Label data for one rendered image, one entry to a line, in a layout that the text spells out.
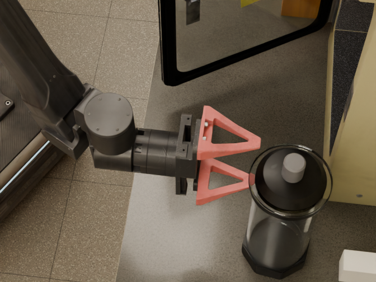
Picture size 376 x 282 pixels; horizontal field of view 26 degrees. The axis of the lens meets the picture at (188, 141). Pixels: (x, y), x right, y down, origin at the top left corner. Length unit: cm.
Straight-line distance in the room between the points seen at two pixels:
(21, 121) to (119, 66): 49
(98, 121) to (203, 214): 38
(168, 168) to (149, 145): 4
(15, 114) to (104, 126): 131
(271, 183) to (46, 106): 30
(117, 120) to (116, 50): 169
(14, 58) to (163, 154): 21
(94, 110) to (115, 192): 142
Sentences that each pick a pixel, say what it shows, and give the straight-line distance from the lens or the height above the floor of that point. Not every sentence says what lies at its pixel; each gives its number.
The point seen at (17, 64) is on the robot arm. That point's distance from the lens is 96.
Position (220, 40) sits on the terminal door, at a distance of 130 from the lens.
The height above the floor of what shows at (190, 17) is 117.
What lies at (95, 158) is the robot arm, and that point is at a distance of 102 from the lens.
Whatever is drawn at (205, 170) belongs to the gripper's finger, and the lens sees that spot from 108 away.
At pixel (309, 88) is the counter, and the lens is 141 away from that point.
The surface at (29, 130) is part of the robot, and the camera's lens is 222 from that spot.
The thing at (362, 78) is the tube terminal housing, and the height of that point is 127.
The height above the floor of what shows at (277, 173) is 118.
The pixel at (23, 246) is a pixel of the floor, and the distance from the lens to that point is 233.
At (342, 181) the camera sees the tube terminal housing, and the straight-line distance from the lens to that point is 125.
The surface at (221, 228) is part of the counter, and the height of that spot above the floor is 94.
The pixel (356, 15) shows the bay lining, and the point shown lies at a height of 106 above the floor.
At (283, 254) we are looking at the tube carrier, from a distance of 117.
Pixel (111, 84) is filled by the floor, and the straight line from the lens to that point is 256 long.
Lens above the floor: 209
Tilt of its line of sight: 59 degrees down
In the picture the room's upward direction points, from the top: straight up
